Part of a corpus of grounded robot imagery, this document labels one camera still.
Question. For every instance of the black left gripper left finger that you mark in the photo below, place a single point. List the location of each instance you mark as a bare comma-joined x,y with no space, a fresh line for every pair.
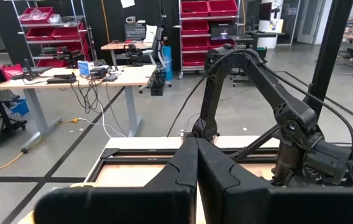
117,207

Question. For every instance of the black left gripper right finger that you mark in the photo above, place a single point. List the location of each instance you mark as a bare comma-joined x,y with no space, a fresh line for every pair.
288,207

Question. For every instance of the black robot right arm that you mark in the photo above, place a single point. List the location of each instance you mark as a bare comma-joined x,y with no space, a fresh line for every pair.
213,93

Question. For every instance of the black desktop robot arm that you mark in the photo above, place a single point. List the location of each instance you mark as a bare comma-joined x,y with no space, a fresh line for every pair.
133,54
69,57

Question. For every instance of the wooden desk with grey legs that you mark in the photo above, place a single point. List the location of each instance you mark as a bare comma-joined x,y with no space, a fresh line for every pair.
133,76

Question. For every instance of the flat black device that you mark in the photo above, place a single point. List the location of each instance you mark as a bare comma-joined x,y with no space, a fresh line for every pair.
61,79

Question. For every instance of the blue storage bin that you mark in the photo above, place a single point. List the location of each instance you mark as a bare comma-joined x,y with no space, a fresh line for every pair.
19,107

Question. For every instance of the blue box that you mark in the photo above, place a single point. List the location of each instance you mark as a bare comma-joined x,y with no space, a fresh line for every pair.
84,68

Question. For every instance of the blue barrel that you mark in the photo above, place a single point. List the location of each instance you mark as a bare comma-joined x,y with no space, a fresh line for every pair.
167,62

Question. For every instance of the small wooden desk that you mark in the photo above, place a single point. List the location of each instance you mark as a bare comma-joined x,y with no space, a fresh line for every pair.
117,46

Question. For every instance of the grey white office chair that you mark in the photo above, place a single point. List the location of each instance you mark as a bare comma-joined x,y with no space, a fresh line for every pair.
158,46

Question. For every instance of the red bag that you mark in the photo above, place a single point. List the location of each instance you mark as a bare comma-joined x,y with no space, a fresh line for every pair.
11,71

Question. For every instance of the shelf with red bins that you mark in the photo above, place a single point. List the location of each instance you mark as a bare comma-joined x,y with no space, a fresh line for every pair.
195,26
39,32

